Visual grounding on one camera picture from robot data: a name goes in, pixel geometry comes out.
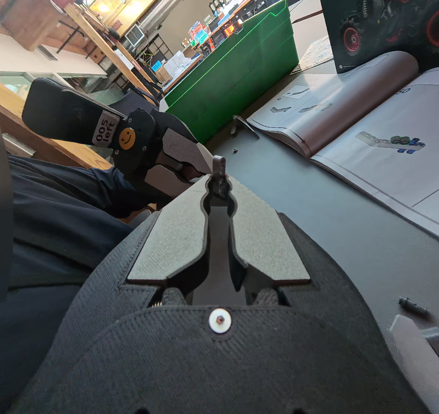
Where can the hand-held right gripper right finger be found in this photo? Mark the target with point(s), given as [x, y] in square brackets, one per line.
[267, 242]

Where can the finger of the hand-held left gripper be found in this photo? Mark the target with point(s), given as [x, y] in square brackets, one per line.
[181, 148]
[164, 180]

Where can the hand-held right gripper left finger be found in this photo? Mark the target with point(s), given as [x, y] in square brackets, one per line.
[171, 242]

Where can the dark grey lego connector piece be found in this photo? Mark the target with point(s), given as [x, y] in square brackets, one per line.
[218, 168]

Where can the person's left forearm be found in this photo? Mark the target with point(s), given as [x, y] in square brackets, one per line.
[120, 191]

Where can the grey lego panel piece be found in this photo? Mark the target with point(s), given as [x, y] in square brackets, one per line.
[244, 125]

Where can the lego instruction booklet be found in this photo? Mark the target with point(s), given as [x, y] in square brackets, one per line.
[377, 166]

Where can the dark grey lego pin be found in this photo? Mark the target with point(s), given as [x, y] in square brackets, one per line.
[413, 306]

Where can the grey lego assembly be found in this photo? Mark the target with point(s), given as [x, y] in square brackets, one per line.
[411, 352]

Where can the black lego set box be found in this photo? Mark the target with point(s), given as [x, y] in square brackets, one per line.
[377, 26]

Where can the wooden workbench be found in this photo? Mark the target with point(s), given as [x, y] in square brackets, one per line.
[51, 148]

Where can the black office chair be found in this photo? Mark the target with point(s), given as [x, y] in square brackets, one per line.
[137, 101]

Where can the stack of white boxes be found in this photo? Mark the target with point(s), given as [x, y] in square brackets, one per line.
[176, 62]

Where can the green plastic bin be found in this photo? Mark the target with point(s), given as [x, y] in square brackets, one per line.
[240, 77]

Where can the air vent grille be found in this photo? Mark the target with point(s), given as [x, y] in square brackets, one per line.
[134, 35]

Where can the person's dark navy torso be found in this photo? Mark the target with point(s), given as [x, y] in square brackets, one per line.
[51, 215]

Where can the stack of colourful boxes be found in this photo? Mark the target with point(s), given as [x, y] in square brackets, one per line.
[199, 34]

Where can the printed paper sheet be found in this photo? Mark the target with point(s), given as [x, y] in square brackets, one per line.
[319, 55]

